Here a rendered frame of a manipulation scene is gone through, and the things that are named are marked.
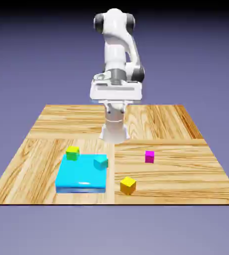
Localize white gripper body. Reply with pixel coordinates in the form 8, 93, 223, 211
90, 79, 143, 105

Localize small teal cube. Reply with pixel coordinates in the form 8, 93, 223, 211
93, 155, 109, 171

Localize large cyan box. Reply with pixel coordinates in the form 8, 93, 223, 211
55, 153, 109, 194

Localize small magenta cube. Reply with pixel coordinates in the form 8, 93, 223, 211
144, 150, 155, 164

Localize small lime green cube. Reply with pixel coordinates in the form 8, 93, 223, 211
66, 145, 81, 161

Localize small yellow cube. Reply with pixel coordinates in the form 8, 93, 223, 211
119, 176, 137, 196

